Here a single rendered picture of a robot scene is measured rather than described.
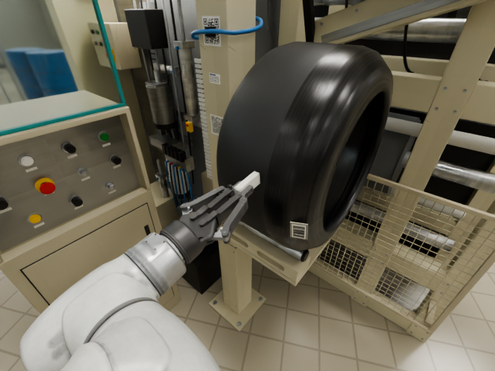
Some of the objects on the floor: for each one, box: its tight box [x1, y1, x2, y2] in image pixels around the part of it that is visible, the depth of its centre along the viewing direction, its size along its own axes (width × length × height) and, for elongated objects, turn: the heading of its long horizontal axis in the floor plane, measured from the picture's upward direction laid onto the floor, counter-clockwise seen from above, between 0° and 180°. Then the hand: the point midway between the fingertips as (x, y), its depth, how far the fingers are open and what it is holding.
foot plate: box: [208, 288, 267, 332], centre depth 162 cm, size 27×27×2 cm
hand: (247, 185), depth 54 cm, fingers closed
